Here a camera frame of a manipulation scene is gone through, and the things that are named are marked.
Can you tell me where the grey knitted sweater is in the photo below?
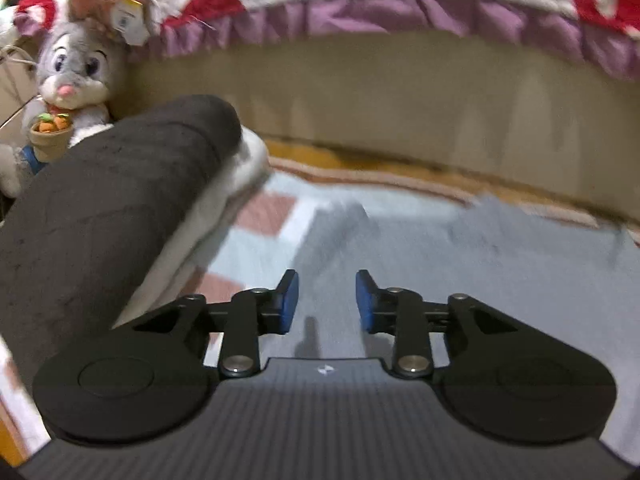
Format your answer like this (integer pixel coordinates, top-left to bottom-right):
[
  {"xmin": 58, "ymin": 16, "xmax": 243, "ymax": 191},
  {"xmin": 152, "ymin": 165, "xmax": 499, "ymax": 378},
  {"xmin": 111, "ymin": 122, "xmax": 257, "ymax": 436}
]
[{"xmin": 260, "ymin": 197, "xmax": 639, "ymax": 462}]

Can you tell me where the checked grey pink rug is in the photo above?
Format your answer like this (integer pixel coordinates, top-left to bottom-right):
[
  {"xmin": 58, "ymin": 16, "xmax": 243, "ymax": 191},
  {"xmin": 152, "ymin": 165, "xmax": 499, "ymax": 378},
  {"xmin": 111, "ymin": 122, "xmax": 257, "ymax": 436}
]
[{"xmin": 0, "ymin": 156, "xmax": 640, "ymax": 468}]

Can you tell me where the white folded garment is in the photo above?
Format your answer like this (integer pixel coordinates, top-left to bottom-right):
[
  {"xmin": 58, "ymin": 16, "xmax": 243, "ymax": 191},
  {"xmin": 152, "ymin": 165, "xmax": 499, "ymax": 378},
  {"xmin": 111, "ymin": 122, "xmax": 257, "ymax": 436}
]
[{"xmin": 67, "ymin": 121, "xmax": 272, "ymax": 331}]

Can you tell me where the dark brown folded garment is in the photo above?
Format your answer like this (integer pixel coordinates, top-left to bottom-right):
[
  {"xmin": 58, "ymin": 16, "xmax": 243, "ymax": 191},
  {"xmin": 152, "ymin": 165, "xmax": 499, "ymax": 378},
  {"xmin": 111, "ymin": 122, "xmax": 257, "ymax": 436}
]
[{"xmin": 1, "ymin": 94, "xmax": 241, "ymax": 386}]

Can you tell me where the beige bed base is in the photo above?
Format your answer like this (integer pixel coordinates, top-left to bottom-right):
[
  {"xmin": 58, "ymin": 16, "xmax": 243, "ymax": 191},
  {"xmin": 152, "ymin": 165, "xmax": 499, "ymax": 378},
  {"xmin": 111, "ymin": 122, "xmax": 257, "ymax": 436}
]
[{"xmin": 113, "ymin": 30, "xmax": 639, "ymax": 217}]

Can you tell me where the grey bunny plush toy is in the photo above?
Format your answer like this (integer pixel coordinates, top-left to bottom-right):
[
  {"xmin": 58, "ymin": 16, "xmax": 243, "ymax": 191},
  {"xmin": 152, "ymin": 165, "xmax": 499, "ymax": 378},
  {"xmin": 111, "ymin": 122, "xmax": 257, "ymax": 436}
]
[{"xmin": 1, "ymin": 0, "xmax": 150, "ymax": 198}]

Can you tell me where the white red quilted bedspread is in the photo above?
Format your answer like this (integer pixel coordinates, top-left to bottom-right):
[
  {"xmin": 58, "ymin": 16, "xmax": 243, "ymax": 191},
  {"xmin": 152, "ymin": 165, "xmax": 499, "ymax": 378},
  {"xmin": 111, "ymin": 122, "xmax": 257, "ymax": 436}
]
[{"xmin": 14, "ymin": 0, "xmax": 639, "ymax": 80}]

